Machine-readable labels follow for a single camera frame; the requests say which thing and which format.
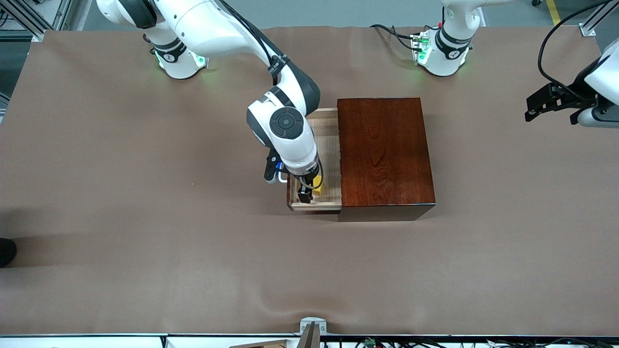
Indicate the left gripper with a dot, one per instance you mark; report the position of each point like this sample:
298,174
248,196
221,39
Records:
577,93

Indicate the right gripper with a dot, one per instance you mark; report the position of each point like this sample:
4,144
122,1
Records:
305,186

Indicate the yellow block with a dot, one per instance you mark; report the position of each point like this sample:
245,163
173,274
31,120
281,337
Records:
317,183

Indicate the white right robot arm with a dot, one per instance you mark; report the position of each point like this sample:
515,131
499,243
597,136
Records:
285,145

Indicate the dark brown wooden cabinet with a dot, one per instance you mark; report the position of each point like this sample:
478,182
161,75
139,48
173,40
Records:
387,154

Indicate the brown table cloth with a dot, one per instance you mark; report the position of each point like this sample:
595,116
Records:
193,241

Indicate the light wooden board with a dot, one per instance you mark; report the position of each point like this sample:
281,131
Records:
261,345

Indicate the green connector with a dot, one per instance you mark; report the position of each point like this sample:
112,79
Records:
370,342

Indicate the black round object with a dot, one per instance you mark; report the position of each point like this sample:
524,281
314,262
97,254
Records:
6,252

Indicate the aluminium profile with bracket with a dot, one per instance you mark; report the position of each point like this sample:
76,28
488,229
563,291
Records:
587,30

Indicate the grey clamp bracket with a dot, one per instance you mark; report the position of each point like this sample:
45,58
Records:
313,321

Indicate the grey metal post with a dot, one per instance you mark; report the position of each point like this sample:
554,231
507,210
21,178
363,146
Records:
309,338

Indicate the white table edge rail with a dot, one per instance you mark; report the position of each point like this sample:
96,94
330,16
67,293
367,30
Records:
96,342

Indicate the aluminium frame with black bars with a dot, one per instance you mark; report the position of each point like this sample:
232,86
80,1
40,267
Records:
36,26

